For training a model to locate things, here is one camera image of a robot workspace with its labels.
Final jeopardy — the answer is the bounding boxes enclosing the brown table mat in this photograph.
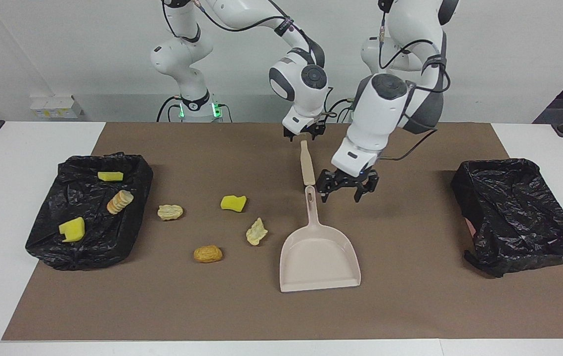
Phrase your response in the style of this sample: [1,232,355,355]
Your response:
[2,122,563,341]

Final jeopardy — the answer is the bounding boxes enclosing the large notched yellow sponge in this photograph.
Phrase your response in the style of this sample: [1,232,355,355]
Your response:
[59,217,86,243]

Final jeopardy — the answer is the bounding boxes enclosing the left base black cables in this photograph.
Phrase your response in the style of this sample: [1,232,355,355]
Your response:
[324,96,361,123]

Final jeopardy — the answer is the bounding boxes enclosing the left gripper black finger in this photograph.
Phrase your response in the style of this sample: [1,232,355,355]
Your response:
[355,170,380,204]
[316,170,334,204]

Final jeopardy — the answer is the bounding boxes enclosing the black-bagged bin pink rim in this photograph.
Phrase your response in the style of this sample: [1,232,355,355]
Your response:
[450,158,563,278]

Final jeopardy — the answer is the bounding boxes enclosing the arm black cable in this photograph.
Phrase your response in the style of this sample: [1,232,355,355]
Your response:
[162,0,334,124]
[378,0,452,162]

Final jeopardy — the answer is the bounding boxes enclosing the right base black cables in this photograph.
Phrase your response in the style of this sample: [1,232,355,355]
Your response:
[157,96,232,123]

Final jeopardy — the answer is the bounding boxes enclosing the sliced orange-crust bread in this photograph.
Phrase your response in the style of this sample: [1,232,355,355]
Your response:
[107,190,134,215]

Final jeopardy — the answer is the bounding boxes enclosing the black-bagged trash bin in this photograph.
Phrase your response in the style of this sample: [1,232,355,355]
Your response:
[25,152,154,271]

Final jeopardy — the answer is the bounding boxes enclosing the brown bread roll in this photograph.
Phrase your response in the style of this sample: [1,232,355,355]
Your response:
[193,245,223,264]

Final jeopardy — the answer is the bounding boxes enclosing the plain yellow sponge piece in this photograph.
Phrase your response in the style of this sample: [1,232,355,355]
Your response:
[220,195,247,213]

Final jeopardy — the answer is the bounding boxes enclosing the pale oval bread piece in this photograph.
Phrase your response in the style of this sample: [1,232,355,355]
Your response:
[157,204,184,221]

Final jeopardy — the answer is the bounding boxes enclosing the white cardboard box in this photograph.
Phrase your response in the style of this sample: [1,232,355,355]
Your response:
[30,95,83,119]

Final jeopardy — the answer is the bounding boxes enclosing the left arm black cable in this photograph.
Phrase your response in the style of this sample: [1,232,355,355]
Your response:
[378,0,452,162]

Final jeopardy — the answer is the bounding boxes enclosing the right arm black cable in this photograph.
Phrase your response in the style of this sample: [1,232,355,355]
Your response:
[162,0,334,124]

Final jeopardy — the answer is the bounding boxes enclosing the beige hand brush black bristles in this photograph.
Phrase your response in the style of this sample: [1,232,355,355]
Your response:
[300,140,316,187]

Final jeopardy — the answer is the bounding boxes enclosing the pale torn bread chunk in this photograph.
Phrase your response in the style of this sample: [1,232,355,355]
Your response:
[246,217,268,246]

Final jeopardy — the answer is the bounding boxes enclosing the base black cables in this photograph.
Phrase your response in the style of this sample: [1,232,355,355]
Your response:
[324,96,361,123]
[157,96,232,123]

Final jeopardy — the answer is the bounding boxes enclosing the beige plastic dustpan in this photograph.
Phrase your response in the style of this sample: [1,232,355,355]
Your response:
[279,185,362,293]

